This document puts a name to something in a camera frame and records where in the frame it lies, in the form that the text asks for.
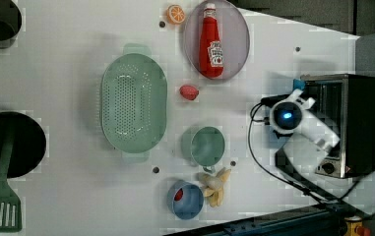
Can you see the black toaster oven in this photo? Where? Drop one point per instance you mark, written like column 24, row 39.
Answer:
column 349, row 101

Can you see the grey round plate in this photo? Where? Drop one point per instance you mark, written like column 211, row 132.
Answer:
column 233, row 33

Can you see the small red fruit toy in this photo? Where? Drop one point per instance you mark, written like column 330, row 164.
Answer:
column 178, row 196

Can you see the green slotted spatula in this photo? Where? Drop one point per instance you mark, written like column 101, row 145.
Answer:
column 10, row 203

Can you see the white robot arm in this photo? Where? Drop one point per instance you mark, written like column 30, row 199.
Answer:
column 310, row 140

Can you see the green cup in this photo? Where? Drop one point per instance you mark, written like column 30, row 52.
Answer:
column 204, row 146

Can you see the orange slice toy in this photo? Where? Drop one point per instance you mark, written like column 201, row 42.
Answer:
column 175, row 14

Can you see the peeled banana toy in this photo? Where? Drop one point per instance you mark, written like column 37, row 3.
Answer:
column 214, row 186

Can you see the blue metal frame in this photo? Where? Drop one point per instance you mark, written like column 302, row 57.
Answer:
column 317, row 220

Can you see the blue cup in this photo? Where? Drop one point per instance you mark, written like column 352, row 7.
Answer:
column 191, row 203

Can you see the blue oven door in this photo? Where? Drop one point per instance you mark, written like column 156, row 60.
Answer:
column 298, row 84

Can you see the black frying pan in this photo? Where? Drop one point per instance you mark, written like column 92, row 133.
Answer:
column 29, row 144

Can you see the red ketchup bottle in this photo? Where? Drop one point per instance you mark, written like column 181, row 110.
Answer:
column 210, row 49

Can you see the red strawberry toy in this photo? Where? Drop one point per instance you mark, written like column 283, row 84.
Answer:
column 189, row 92

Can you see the green oval colander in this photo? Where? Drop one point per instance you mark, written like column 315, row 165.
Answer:
column 133, row 98

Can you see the yellow red emergency button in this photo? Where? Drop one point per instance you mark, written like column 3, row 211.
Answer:
column 355, row 227

